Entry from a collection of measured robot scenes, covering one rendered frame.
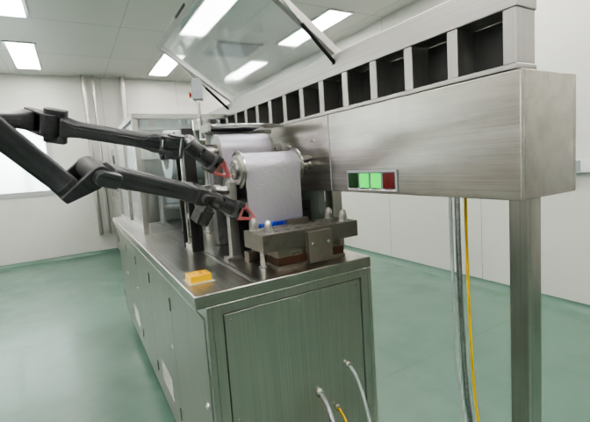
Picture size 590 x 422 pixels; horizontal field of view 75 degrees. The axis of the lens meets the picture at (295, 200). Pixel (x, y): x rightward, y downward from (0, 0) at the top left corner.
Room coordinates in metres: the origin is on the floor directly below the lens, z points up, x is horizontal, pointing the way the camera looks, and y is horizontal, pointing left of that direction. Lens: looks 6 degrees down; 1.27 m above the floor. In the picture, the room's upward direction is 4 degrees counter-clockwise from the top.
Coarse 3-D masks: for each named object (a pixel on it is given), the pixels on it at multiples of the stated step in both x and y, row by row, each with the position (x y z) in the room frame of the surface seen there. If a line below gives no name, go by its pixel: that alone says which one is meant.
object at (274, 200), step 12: (276, 180) 1.50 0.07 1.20; (288, 180) 1.53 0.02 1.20; (252, 192) 1.45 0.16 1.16; (264, 192) 1.47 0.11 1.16; (276, 192) 1.50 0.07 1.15; (288, 192) 1.52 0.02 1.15; (300, 192) 1.55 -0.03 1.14; (252, 204) 1.44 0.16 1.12; (264, 204) 1.47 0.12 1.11; (276, 204) 1.49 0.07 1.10; (288, 204) 1.52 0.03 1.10; (300, 204) 1.55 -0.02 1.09; (264, 216) 1.47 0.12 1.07; (276, 216) 1.49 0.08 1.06; (288, 216) 1.52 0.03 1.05; (300, 216) 1.55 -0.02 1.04
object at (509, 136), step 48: (432, 96) 1.08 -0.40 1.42; (480, 96) 0.96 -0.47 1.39; (528, 96) 0.89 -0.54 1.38; (288, 144) 1.80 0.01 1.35; (336, 144) 1.47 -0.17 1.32; (384, 144) 1.25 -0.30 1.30; (432, 144) 1.09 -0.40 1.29; (480, 144) 0.96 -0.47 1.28; (528, 144) 0.88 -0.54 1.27; (384, 192) 1.26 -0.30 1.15; (432, 192) 1.09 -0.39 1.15; (480, 192) 0.96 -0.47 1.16; (528, 192) 0.88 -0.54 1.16
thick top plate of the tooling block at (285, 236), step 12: (276, 228) 1.38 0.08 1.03; (288, 228) 1.36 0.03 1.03; (300, 228) 1.34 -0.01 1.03; (312, 228) 1.34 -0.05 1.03; (336, 228) 1.39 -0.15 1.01; (348, 228) 1.42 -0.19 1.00; (252, 240) 1.32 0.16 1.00; (264, 240) 1.25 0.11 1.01; (276, 240) 1.27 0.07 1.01; (288, 240) 1.29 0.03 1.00; (300, 240) 1.32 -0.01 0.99; (264, 252) 1.25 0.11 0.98
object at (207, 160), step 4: (204, 148) 1.39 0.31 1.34; (204, 152) 1.39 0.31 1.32; (208, 152) 1.40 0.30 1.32; (200, 156) 1.39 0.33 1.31; (204, 156) 1.38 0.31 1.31; (208, 156) 1.39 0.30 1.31; (212, 156) 1.41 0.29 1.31; (216, 156) 1.41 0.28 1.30; (220, 156) 1.40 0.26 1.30; (196, 160) 1.40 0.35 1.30; (200, 160) 1.39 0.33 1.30; (204, 160) 1.39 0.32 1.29; (208, 160) 1.39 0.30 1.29; (212, 160) 1.40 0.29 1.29; (216, 160) 1.39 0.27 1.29; (220, 160) 1.40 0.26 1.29; (204, 164) 1.40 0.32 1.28; (208, 164) 1.40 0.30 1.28; (212, 164) 1.39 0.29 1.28; (208, 168) 1.39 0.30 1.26; (212, 168) 1.38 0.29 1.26
